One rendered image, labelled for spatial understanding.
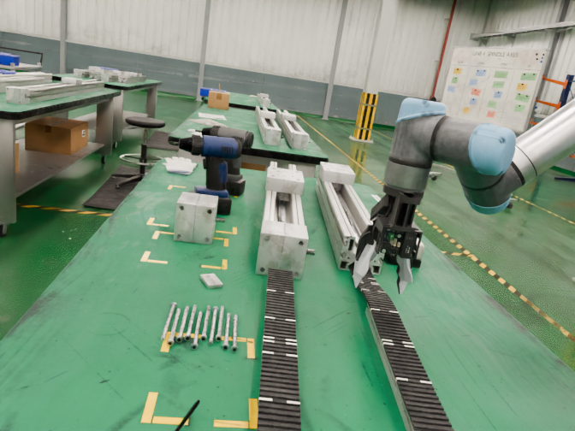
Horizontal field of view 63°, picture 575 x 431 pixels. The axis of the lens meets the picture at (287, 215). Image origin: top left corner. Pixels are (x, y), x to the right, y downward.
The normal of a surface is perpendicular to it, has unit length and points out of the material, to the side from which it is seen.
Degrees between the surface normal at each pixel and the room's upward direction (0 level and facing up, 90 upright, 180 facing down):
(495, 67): 90
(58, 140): 90
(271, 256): 90
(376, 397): 0
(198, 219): 90
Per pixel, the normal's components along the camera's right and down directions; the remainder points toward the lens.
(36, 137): 0.11, 0.30
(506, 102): -0.89, 0.00
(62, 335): 0.15, -0.95
